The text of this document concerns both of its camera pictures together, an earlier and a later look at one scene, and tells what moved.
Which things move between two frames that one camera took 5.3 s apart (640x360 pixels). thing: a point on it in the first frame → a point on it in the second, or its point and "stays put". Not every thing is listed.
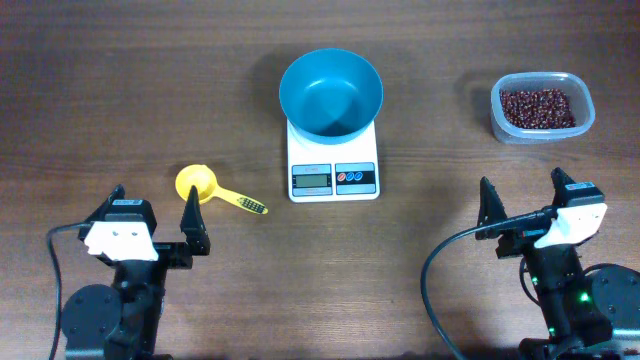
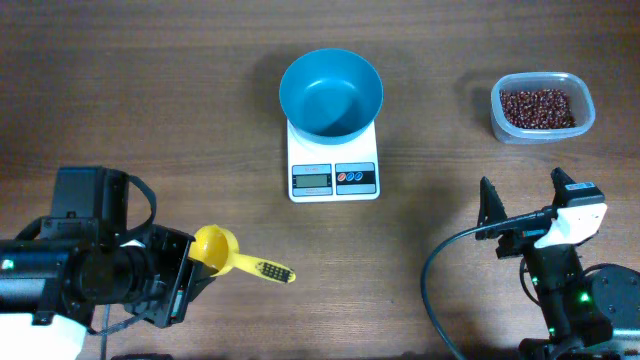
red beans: (544, 108) stays put
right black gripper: (523, 242) stays put
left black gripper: (170, 252) → (176, 278)
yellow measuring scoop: (201, 177) → (217, 248)
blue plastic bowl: (330, 96) stays put
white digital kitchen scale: (326, 173) stays put
